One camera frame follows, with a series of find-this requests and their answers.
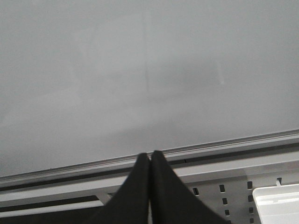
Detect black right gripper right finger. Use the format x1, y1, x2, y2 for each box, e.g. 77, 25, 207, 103
149, 151, 227, 224

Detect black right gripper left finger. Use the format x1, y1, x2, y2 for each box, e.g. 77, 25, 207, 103
86, 153, 150, 224

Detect white whiteboard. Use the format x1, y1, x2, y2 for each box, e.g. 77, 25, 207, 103
0, 0, 299, 190

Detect grey pegboard panel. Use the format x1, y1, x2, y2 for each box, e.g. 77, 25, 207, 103
187, 172, 299, 224

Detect white plastic tray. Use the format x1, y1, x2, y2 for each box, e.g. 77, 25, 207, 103
252, 184, 299, 224

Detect white metal stand frame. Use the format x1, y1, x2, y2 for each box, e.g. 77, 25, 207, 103
0, 152, 299, 217

